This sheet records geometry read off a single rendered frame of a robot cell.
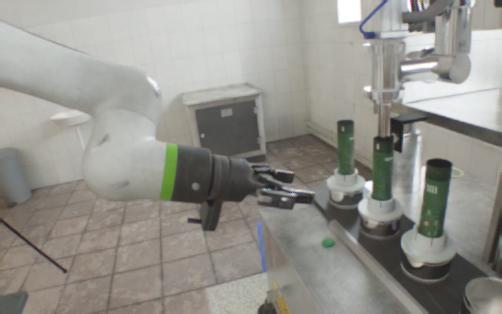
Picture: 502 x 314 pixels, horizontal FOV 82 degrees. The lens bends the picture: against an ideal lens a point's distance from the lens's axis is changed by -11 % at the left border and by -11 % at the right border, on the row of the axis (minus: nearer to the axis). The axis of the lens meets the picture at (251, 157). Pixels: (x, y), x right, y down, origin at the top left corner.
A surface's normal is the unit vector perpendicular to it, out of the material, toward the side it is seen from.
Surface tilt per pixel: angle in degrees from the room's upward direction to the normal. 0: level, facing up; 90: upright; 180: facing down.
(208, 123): 90
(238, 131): 90
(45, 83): 107
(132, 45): 90
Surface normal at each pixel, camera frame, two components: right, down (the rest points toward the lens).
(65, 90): 0.29, 0.56
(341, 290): -0.11, -0.93
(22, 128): 0.26, 0.32
